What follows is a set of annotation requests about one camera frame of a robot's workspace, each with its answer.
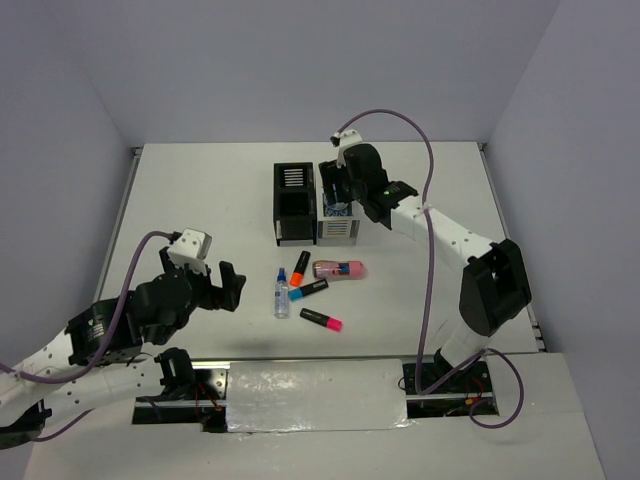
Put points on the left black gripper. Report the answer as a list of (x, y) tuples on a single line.
[(226, 296)]

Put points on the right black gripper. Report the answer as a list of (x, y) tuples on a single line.
[(331, 174)]

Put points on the clear spray bottle blue cap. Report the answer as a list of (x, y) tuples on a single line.
[(281, 295)]

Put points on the pink cylindrical tube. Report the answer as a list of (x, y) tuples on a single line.
[(337, 270)]

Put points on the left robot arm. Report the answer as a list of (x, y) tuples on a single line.
[(93, 360)]

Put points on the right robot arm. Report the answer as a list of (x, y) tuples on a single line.
[(494, 284)]

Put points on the white organizer container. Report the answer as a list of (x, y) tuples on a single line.
[(334, 231)]

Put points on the black organizer container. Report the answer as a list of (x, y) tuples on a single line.
[(294, 204)]

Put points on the blue highlighter marker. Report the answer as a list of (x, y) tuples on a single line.
[(307, 290)]

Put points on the orange highlighter marker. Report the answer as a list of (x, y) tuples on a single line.
[(299, 270)]

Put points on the pink highlighter marker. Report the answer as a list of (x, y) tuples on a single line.
[(321, 319)]

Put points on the silver tape cover panel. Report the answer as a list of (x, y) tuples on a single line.
[(314, 396)]

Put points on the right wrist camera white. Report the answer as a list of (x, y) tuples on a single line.
[(342, 141)]

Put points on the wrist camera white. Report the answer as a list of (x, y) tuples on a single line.
[(342, 141), (189, 251)]

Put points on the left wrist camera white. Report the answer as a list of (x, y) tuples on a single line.
[(189, 251)]

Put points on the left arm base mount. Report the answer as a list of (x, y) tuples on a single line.
[(191, 392)]

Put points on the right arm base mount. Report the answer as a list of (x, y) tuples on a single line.
[(454, 398)]

